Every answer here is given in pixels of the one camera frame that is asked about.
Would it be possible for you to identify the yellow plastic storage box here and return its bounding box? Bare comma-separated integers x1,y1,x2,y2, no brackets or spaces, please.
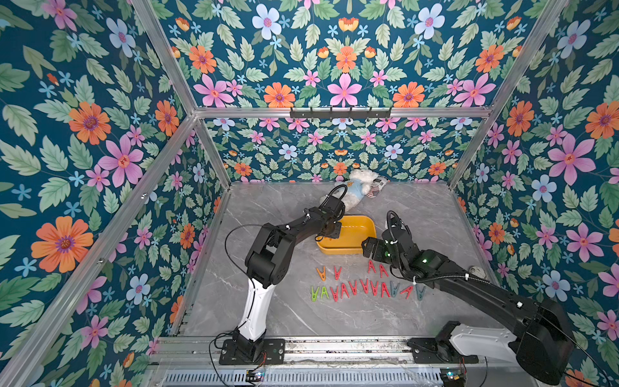
317,215,377,255

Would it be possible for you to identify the red clothespin placed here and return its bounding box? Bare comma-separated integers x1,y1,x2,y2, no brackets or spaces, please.
370,281,380,297
340,283,350,298
348,280,358,296
360,278,370,294
330,286,340,302
399,285,415,300
380,282,391,298

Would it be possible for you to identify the teal clothespin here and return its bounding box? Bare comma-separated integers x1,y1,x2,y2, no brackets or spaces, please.
415,284,427,302
389,282,400,298

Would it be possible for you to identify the red clothespin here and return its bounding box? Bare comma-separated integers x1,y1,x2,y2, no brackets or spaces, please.
334,267,343,281

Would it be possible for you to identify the orange clothespin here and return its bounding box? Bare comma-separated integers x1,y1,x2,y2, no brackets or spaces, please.
316,266,327,282

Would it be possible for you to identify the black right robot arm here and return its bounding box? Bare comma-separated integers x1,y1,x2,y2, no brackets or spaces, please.
362,211,579,385

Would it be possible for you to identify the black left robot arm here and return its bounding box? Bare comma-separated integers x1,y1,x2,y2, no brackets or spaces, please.
227,184,348,361

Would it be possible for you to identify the white plush teddy bear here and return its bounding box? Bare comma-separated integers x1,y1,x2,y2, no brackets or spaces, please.
343,169,379,212

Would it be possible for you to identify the flag print pouch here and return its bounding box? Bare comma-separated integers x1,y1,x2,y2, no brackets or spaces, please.
468,265,488,280

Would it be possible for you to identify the white vent grille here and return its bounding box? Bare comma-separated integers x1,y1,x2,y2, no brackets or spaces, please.
162,368,443,386

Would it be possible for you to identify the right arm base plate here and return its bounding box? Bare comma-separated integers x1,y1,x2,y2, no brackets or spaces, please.
406,338,480,365

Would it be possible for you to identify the black hook rail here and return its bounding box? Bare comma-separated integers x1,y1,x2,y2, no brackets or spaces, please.
289,107,392,120

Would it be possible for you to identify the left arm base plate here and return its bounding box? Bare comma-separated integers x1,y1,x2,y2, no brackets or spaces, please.
219,339,286,365

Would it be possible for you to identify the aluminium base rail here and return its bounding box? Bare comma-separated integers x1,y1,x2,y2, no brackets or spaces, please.
144,334,547,369

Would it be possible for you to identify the aluminium corner post right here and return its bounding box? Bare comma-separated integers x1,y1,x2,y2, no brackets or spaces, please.
447,0,569,192

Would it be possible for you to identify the aluminium corner post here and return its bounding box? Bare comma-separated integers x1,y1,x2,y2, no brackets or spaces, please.
132,0,231,190
447,0,569,192

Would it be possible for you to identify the aluminium corner post left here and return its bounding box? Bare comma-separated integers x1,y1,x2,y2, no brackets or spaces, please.
132,0,231,190

